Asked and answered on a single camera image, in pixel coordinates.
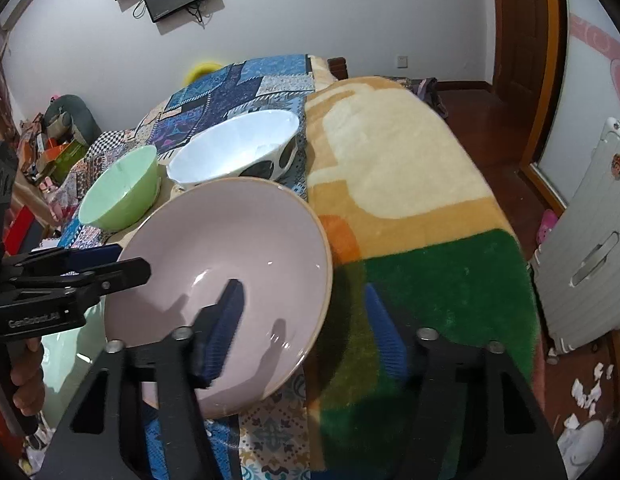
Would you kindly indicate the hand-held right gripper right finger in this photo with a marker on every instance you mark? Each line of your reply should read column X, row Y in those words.
column 387, row 340

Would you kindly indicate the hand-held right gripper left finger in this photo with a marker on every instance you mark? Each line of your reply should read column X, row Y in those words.
column 222, row 330

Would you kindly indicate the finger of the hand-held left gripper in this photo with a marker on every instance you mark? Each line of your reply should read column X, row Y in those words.
column 125, row 272
column 90, row 256

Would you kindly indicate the green plate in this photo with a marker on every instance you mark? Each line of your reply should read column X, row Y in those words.
column 70, row 365

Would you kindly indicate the green bowl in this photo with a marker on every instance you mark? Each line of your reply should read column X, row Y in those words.
column 115, row 195

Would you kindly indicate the pink bowl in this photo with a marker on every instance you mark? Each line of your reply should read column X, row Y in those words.
column 230, row 240

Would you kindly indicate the white spotted bowl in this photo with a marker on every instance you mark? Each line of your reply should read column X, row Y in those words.
column 230, row 145

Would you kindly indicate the person's left hand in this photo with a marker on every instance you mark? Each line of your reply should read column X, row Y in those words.
column 27, row 380

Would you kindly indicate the red box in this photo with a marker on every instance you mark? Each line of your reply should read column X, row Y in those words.
column 20, row 230

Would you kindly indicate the green cardboard box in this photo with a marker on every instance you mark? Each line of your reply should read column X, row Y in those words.
column 65, row 157

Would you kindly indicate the green bin with clutter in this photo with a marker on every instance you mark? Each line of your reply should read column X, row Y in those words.
column 35, row 145

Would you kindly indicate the grey green plush toy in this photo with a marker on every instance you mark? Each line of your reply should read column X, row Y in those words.
column 77, row 110

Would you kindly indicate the orange green fleece blanket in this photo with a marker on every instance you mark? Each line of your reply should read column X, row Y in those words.
column 414, row 160

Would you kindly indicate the small pink toy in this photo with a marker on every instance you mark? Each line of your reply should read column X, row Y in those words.
column 547, row 225

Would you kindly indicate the patchwork printed blanket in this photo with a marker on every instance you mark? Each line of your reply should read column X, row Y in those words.
column 215, row 90

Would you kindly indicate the scattered white paper scraps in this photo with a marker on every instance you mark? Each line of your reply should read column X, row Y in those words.
column 584, row 395

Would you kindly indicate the yellow foam tube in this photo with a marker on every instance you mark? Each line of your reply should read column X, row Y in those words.
column 202, row 66

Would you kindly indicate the white shoe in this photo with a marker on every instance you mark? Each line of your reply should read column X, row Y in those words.
column 584, row 440

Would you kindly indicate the dark patterned cloth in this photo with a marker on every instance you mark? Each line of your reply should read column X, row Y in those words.
column 424, row 92

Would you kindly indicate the white heart-print sliding door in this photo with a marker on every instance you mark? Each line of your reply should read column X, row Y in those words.
column 589, row 85

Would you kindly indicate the brown wooden door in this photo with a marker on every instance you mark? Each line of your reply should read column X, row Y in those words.
column 524, row 35

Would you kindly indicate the white wall socket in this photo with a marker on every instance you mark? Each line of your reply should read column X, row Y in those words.
column 402, row 61

